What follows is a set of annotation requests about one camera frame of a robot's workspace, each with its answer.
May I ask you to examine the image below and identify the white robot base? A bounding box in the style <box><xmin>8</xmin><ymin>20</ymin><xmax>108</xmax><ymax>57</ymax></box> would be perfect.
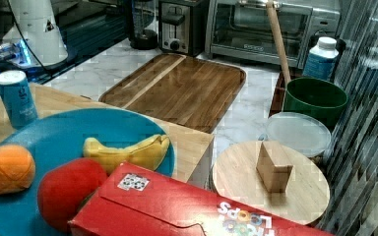
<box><xmin>4</xmin><ymin>0</ymin><xmax>68</xmax><ymax>68</ymax></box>

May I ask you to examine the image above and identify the dark wooden cutting board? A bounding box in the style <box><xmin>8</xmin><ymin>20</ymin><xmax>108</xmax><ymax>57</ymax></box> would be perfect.
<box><xmin>99</xmin><ymin>54</ymin><xmax>246</xmax><ymax>133</ymax></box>

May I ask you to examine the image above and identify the plush yellow banana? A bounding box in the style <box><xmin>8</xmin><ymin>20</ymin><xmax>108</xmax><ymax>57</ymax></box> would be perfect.
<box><xmin>83</xmin><ymin>135</ymin><xmax>170</xmax><ymax>175</ymax></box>

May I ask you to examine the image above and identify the black silver toaster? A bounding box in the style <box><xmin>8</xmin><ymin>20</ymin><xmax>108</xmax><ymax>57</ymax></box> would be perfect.
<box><xmin>158</xmin><ymin>0</ymin><xmax>210</xmax><ymax>56</ymax></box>

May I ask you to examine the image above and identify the red cereal box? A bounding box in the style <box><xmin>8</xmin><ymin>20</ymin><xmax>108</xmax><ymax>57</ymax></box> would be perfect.
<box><xmin>70</xmin><ymin>162</ymin><xmax>333</xmax><ymax>236</ymax></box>

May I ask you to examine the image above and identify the silver toaster oven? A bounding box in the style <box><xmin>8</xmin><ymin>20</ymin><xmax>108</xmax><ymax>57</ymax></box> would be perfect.
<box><xmin>205</xmin><ymin>0</ymin><xmax>341</xmax><ymax>69</ymax></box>

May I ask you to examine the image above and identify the green pot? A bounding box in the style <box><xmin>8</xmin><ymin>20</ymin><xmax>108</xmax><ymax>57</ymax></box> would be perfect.
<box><xmin>283</xmin><ymin>77</ymin><xmax>348</xmax><ymax>130</ymax></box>

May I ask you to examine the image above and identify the blue plate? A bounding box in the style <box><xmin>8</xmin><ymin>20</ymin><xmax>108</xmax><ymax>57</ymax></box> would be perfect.
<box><xmin>0</xmin><ymin>108</ymin><xmax>164</xmax><ymax>236</ymax></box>

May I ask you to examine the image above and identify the white blue plastic bottle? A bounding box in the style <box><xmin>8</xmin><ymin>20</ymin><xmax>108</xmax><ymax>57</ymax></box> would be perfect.
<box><xmin>302</xmin><ymin>36</ymin><xmax>339</xmax><ymax>81</ymax></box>

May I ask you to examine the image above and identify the plush red apple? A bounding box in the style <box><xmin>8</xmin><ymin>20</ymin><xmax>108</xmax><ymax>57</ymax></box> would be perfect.
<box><xmin>37</xmin><ymin>158</ymin><xmax>107</xmax><ymax>233</ymax></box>

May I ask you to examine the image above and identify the blue salt canister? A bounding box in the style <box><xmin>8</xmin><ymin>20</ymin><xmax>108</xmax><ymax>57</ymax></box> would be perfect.
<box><xmin>0</xmin><ymin>70</ymin><xmax>38</xmax><ymax>129</ymax></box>

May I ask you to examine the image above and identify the plush orange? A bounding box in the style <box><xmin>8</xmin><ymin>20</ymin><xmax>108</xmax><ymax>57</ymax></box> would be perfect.
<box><xmin>0</xmin><ymin>145</ymin><xmax>35</xmax><ymax>195</ymax></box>

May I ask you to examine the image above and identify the round wooden lid with handle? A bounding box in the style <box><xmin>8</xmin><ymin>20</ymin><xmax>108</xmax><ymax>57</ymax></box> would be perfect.
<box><xmin>211</xmin><ymin>141</ymin><xmax>330</xmax><ymax>225</ymax></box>

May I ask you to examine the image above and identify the wooden rolling pin handle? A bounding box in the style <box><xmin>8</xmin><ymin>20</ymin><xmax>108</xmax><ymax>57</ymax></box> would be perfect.
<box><xmin>266</xmin><ymin>0</ymin><xmax>290</xmax><ymax>85</ymax></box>

